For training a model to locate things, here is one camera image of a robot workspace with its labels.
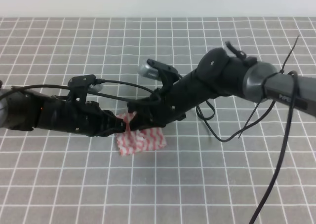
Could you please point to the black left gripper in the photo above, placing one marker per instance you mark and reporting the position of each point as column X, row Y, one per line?
column 71, row 117

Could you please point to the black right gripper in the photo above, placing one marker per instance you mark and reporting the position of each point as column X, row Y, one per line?
column 159, row 109

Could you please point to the pink white striped towel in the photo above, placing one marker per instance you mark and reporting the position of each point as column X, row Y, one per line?
column 131, row 142

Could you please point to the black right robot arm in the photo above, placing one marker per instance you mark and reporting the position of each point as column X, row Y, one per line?
column 222, row 72

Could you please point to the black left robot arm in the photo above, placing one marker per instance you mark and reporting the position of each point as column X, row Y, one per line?
column 24, row 109

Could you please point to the grey checked tablecloth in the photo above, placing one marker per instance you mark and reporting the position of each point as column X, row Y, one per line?
column 48, row 177

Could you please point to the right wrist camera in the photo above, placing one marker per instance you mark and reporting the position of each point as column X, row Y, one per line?
column 159, row 71

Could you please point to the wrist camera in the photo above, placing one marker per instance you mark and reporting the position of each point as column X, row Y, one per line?
column 81, row 85
column 159, row 71

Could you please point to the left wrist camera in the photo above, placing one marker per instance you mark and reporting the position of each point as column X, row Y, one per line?
column 81, row 85

